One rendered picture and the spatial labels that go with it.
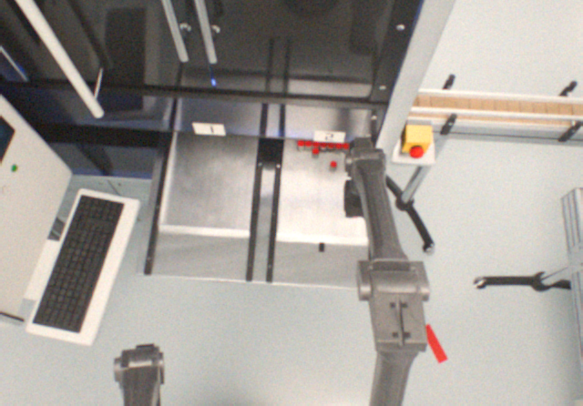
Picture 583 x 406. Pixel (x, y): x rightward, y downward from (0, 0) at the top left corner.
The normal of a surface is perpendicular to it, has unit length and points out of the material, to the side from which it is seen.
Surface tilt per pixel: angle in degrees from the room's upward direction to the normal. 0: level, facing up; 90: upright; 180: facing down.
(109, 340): 0
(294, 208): 0
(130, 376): 41
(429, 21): 90
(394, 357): 58
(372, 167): 33
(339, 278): 0
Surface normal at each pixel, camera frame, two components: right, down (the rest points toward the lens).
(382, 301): 0.00, -0.51
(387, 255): 0.00, -0.81
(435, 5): -0.07, 0.93
